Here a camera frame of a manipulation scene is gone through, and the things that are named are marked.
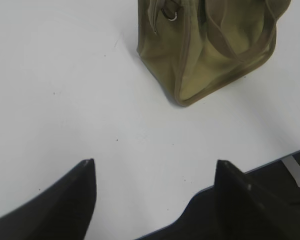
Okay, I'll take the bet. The white table leg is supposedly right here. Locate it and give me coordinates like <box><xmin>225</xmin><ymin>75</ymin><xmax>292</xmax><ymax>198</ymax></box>
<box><xmin>281</xmin><ymin>155</ymin><xmax>300</xmax><ymax>188</ymax></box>

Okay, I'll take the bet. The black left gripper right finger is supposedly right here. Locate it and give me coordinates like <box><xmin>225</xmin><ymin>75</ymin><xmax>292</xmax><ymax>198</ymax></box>
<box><xmin>214</xmin><ymin>160</ymin><xmax>300</xmax><ymax>240</ymax></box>

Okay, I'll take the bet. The yellow canvas bag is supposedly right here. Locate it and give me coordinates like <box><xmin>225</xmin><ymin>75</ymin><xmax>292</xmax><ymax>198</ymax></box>
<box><xmin>137</xmin><ymin>0</ymin><xmax>290</xmax><ymax>107</ymax></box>

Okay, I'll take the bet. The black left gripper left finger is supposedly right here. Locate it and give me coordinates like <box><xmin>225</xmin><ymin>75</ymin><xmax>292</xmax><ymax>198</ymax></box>
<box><xmin>0</xmin><ymin>159</ymin><xmax>96</xmax><ymax>240</ymax></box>

